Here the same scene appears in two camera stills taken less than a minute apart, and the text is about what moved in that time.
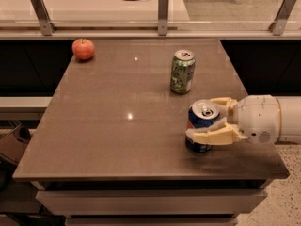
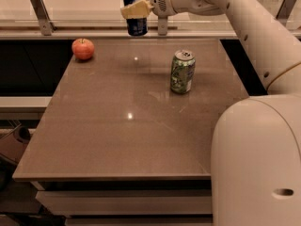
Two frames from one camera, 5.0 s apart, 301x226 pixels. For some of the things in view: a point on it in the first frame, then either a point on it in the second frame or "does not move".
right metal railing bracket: x=277 y=25 does not move
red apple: x=83 y=49 does not move
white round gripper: x=256 y=118 to x=159 y=1
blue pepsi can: x=201 y=113 to x=135 y=26
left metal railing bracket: x=47 y=25 does not move
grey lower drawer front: x=152 y=221 does not move
